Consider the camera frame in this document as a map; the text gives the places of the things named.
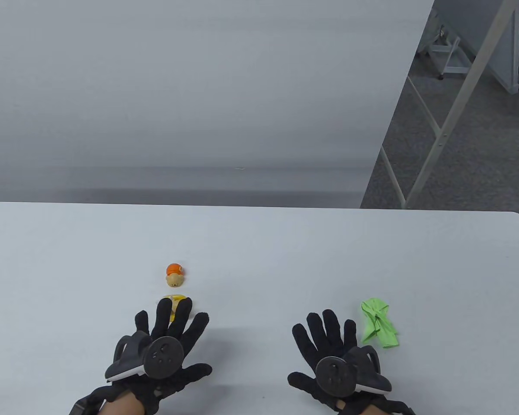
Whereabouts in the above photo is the person's right hand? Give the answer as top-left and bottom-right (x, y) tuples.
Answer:
(288, 309), (358, 412)

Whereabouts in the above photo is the person's left hand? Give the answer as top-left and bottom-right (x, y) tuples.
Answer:
(130, 297), (213, 415)

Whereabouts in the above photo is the yellow ring dogs ornament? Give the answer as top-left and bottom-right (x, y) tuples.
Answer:
(158, 294), (187, 322)

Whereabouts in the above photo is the green dusting cloth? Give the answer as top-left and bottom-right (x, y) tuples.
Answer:
(361, 297), (400, 349)

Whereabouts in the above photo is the orange shell dog ornament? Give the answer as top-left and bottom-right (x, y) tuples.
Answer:
(165, 263), (186, 288)

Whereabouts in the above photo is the person's left forearm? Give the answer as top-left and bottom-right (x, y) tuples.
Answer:
(102, 396), (144, 415)

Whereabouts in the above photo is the black right hand controller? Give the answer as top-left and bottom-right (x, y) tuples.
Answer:
(315, 346), (392, 397)

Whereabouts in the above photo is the black hand controller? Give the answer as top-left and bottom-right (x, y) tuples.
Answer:
(315, 346), (392, 397)
(105, 332), (183, 383)

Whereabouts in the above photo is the black left hand controller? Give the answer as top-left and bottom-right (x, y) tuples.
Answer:
(105, 332), (183, 383)

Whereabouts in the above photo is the large white backdrop board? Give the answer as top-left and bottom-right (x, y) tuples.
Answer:
(0, 0), (435, 209)

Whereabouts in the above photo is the grey partition panel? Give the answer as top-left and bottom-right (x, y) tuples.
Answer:
(432, 0), (519, 95)

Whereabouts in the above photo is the black right wrist strap box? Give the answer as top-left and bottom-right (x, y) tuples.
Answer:
(337, 397), (416, 415)

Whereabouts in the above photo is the black wrist strap box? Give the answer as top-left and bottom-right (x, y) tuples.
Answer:
(337, 397), (416, 415)
(69, 383), (135, 415)

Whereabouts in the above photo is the black left wrist strap box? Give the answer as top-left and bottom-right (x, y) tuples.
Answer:
(69, 383), (135, 415)

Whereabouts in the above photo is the white metal table frame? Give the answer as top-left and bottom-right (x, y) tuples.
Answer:
(380, 0), (519, 209)

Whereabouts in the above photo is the white wheeled cart frame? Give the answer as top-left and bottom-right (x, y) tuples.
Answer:
(417, 26), (474, 80)

